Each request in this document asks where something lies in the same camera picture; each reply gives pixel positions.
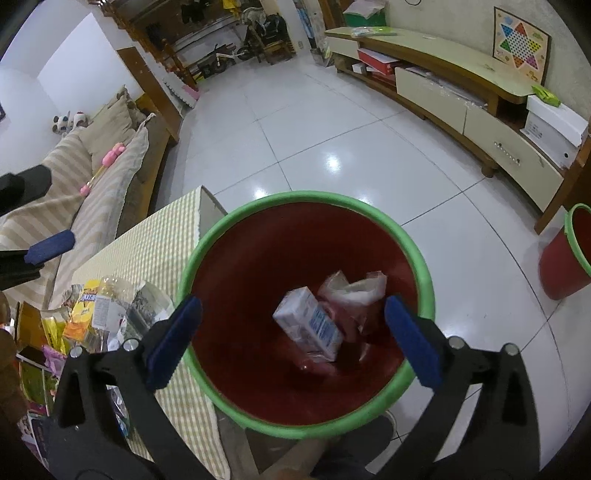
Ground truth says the red box on shelf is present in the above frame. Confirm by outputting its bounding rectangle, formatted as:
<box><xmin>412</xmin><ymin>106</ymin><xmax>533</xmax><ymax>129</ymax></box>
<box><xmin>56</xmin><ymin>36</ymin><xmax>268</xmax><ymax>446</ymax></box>
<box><xmin>358</xmin><ymin>48</ymin><xmax>401</xmax><ymax>76</ymax></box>

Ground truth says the chinese checkers board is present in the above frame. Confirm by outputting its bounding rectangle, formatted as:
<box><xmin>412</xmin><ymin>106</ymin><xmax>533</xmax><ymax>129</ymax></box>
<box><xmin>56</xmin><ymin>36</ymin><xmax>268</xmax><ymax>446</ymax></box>
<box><xmin>493</xmin><ymin>6</ymin><xmax>552</xmax><ymax>85</ymax></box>

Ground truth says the pink toy hammer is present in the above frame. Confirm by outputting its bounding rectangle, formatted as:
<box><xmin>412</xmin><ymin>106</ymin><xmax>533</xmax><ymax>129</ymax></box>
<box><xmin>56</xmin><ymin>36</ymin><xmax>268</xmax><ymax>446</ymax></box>
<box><xmin>79</xmin><ymin>143</ymin><xmax>126</xmax><ymax>197</ymax></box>

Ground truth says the wooden chair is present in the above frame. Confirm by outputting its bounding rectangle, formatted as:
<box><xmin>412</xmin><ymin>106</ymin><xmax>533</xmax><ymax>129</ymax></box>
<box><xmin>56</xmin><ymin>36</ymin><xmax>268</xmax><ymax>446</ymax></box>
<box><xmin>249</xmin><ymin>14</ymin><xmax>294</xmax><ymax>65</ymax></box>

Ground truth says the plush toy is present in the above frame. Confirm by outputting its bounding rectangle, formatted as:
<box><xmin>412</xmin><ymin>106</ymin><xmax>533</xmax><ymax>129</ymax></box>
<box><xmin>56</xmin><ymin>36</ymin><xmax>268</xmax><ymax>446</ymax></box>
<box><xmin>51</xmin><ymin>111</ymin><xmax>89</xmax><ymax>136</ymax></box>

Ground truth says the yellow drink carton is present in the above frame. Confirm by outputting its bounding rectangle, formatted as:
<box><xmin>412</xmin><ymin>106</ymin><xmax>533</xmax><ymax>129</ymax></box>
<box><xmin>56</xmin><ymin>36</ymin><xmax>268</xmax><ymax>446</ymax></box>
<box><xmin>63</xmin><ymin>279</ymin><xmax>100</xmax><ymax>342</ymax></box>

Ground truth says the green box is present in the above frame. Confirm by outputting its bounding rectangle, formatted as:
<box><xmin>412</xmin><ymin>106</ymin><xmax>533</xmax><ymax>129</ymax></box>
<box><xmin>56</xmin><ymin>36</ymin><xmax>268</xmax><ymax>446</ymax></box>
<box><xmin>344</xmin><ymin>9</ymin><xmax>388</xmax><ymax>27</ymax></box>

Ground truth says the white storage box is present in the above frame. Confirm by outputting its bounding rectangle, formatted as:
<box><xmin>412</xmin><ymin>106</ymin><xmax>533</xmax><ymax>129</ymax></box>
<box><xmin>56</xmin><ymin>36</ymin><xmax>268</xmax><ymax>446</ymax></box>
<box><xmin>521</xmin><ymin>95</ymin><xmax>588</xmax><ymax>169</ymax></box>

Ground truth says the striped beige sofa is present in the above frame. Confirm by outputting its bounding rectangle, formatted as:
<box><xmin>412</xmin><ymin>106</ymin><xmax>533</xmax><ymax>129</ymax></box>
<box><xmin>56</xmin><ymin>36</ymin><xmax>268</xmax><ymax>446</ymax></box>
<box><xmin>1</xmin><ymin>88</ymin><xmax>173</xmax><ymax>310</ymax></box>

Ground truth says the white blue carton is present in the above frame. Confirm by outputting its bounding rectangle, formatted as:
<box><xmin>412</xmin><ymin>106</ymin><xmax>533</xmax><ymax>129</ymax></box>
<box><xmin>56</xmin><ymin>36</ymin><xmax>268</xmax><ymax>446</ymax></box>
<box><xmin>273</xmin><ymin>287</ymin><xmax>344</xmax><ymax>362</ymax></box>

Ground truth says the green item on cabinet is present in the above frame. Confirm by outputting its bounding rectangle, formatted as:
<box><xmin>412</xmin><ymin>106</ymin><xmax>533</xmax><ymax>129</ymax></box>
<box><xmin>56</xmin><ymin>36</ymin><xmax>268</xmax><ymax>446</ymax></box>
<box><xmin>532</xmin><ymin>84</ymin><xmax>561</xmax><ymax>108</ymax></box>

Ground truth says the red bin green rim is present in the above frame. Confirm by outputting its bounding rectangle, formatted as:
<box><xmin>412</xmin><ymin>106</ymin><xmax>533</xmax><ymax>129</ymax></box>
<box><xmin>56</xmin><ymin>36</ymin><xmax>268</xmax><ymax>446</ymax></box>
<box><xmin>177</xmin><ymin>191</ymin><xmax>436</xmax><ymax>439</ymax></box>

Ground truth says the long TV cabinet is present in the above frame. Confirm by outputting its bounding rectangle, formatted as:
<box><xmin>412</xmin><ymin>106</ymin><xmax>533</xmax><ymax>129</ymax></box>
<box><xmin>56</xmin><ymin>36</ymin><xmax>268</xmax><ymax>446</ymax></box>
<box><xmin>325</xmin><ymin>27</ymin><xmax>564</xmax><ymax>210</ymax></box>

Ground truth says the balance bike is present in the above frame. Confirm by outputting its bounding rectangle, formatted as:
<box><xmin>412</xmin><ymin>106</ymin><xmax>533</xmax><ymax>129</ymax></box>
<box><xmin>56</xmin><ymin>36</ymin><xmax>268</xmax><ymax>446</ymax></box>
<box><xmin>197</xmin><ymin>44</ymin><xmax>253</xmax><ymax>78</ymax></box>

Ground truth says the clear plastic bottle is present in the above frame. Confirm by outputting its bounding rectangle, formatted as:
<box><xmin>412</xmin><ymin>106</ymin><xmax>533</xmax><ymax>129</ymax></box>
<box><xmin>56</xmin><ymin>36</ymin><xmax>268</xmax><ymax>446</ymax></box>
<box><xmin>91</xmin><ymin>276</ymin><xmax>135</xmax><ymax>352</ymax></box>

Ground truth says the small red bin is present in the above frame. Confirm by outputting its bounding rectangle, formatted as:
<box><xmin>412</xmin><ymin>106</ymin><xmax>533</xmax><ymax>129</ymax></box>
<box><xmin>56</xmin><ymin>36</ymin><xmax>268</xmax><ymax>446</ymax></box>
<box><xmin>539</xmin><ymin>203</ymin><xmax>590</xmax><ymax>301</ymax></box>

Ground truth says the checkered table mat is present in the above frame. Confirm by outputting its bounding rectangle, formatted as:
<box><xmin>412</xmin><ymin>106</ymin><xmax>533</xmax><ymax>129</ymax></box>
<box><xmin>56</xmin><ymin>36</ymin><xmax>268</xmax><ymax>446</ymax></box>
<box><xmin>72</xmin><ymin>186</ymin><xmax>231</xmax><ymax>479</ymax></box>

